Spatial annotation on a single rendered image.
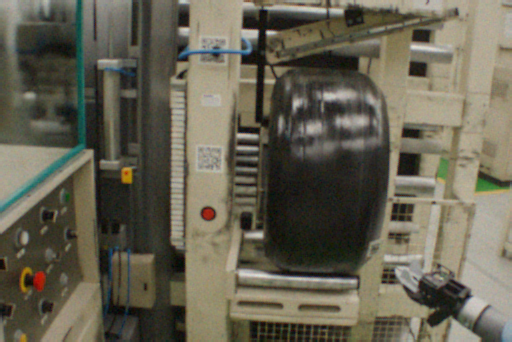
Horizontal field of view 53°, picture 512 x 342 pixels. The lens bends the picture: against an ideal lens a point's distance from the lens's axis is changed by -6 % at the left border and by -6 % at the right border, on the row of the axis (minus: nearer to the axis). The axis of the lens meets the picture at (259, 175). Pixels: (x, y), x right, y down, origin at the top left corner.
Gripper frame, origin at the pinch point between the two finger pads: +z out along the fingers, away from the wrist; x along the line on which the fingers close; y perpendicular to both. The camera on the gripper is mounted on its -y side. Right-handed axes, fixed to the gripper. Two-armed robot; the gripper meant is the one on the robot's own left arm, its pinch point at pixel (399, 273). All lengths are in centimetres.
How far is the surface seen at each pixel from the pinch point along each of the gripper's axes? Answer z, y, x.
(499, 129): 173, -207, -382
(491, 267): 62, -184, -184
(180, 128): 58, 30, 22
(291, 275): 25.9, -8.0, 14.9
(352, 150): 15.8, 29.9, -0.5
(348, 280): 15.1, -11.0, 3.6
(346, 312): 11.8, -18.3, 8.0
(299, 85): 36, 40, -3
